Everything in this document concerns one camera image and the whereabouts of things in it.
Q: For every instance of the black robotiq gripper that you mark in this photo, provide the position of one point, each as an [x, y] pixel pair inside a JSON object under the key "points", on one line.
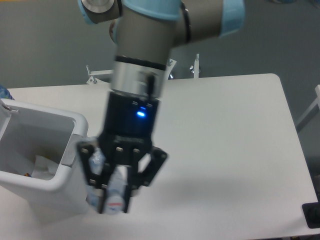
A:
{"points": [[125, 139]]}

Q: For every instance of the clear crushed plastic bottle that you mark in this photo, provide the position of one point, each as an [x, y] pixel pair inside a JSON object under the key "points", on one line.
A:
{"points": [[114, 202]]}

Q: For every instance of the white plastic wrapper bag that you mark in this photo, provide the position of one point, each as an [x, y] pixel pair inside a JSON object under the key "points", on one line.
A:
{"points": [[44, 168]]}

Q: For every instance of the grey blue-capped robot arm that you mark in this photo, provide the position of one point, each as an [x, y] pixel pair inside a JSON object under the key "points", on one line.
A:
{"points": [[147, 32]]}

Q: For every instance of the white plastic trash can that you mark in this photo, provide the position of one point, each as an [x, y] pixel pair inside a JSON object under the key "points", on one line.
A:
{"points": [[29, 130]]}

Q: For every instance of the blue patterned object left edge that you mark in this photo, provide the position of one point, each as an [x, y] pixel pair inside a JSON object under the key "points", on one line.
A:
{"points": [[5, 93]]}

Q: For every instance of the black device at table edge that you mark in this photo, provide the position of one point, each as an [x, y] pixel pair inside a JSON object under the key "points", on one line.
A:
{"points": [[311, 213]]}

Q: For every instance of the white pedestal base frame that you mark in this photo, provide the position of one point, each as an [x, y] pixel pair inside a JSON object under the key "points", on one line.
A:
{"points": [[104, 76]]}

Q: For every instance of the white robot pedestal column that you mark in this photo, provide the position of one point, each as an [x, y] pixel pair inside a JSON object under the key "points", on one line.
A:
{"points": [[113, 30]]}

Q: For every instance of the white frame at right edge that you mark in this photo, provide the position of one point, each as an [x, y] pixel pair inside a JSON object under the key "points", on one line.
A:
{"points": [[310, 112]]}

